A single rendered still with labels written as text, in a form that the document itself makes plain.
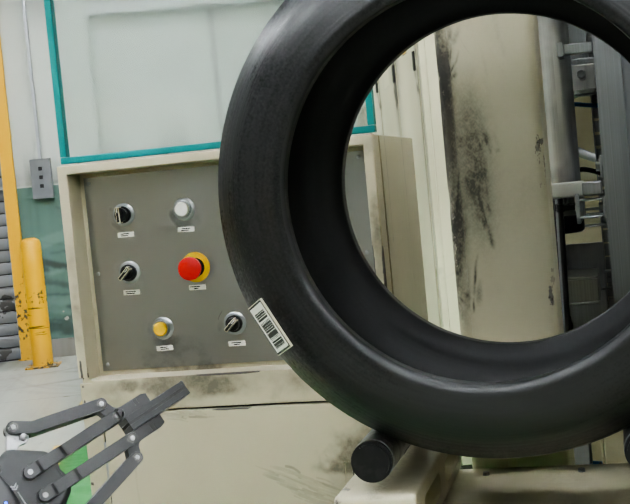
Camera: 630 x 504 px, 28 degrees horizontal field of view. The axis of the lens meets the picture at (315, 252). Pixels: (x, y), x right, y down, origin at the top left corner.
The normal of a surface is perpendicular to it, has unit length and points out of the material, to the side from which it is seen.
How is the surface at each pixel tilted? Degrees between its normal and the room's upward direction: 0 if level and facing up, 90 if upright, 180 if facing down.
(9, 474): 70
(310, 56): 83
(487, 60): 90
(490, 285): 90
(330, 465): 90
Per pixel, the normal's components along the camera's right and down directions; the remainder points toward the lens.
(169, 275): -0.23, 0.07
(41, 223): 0.09, 0.04
